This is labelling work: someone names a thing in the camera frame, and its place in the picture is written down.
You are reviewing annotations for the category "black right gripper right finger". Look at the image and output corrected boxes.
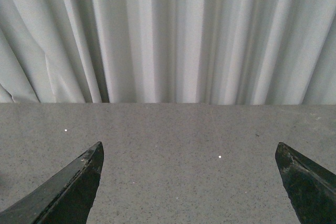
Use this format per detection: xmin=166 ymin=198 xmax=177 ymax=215
xmin=275 ymin=142 xmax=335 ymax=223

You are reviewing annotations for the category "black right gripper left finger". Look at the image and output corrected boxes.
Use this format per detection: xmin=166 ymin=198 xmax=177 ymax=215
xmin=1 ymin=142 xmax=104 ymax=223

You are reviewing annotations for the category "grey pleated curtain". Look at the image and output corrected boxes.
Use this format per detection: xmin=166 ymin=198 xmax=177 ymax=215
xmin=1 ymin=0 xmax=335 ymax=105

